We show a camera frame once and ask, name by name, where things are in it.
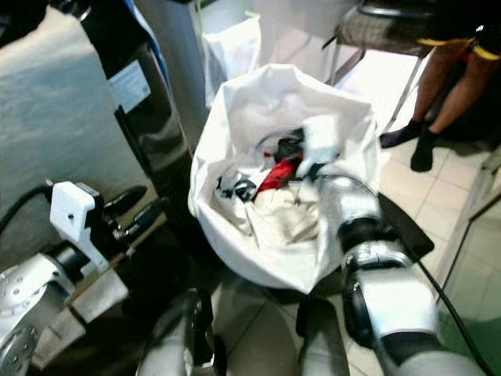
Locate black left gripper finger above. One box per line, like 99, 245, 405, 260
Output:
102, 186, 148, 216
125, 197, 171, 237

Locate beige trousers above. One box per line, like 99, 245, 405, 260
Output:
239, 184, 330, 251

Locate red garment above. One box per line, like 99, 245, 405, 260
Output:
254, 157, 302, 193

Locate black and white garment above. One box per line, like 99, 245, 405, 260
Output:
215, 172, 258, 203

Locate white fabric laundry bag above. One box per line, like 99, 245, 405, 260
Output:
188, 64, 384, 295

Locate black appliance with white label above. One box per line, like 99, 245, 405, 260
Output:
51, 0, 200, 204

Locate white plastic bag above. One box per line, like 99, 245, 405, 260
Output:
200, 12, 263, 103

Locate tan cloth cover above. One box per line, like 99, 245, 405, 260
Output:
0, 8, 126, 271

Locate chair with plaid cushion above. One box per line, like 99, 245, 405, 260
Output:
321, 0, 439, 79

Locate robot right leg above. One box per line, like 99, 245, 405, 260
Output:
294, 296, 345, 376

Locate green glass table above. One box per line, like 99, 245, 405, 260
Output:
434, 145, 501, 376

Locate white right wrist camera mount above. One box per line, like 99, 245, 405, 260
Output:
299, 115, 341, 177

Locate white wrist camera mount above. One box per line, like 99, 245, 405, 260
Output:
49, 182, 101, 275
299, 115, 341, 177

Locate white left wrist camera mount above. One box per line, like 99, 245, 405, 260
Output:
49, 182, 101, 275

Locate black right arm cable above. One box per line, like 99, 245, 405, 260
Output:
411, 258, 494, 376

